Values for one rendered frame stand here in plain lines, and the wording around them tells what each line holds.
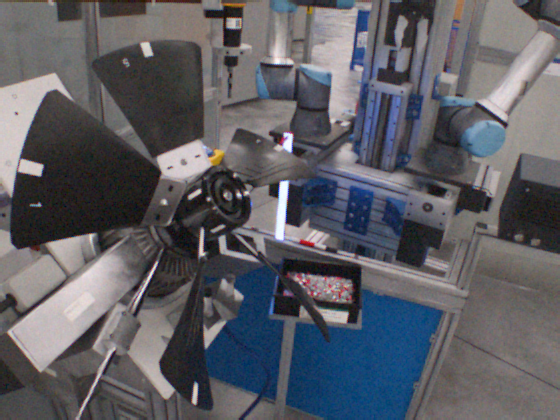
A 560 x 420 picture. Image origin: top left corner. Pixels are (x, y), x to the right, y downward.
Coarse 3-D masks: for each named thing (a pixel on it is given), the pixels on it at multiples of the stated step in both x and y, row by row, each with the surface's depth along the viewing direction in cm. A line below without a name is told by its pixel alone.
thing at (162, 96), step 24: (120, 48) 88; (168, 48) 91; (192, 48) 94; (96, 72) 85; (120, 72) 87; (144, 72) 88; (168, 72) 90; (192, 72) 92; (120, 96) 87; (144, 96) 88; (168, 96) 88; (192, 96) 90; (144, 120) 87; (168, 120) 88; (192, 120) 89; (144, 144) 87; (168, 144) 87
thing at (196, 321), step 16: (192, 288) 70; (192, 304) 69; (192, 320) 69; (176, 336) 63; (192, 336) 68; (176, 352) 63; (192, 352) 68; (160, 368) 59; (176, 368) 62; (192, 368) 67; (176, 384) 62; (192, 384) 67; (208, 384) 77; (208, 400) 74
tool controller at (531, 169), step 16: (528, 160) 104; (544, 160) 104; (512, 176) 110; (528, 176) 100; (544, 176) 100; (512, 192) 105; (528, 192) 101; (544, 192) 99; (512, 208) 105; (528, 208) 103; (544, 208) 101; (512, 224) 108; (528, 224) 106; (544, 224) 104; (528, 240) 109; (544, 240) 107
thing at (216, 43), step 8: (208, 0) 75; (216, 0) 76; (208, 8) 76; (216, 8) 76; (208, 16) 76; (216, 16) 76; (216, 24) 78; (216, 32) 78; (216, 40) 79; (216, 48) 79; (224, 48) 79; (232, 48) 79; (240, 48) 79; (248, 48) 80
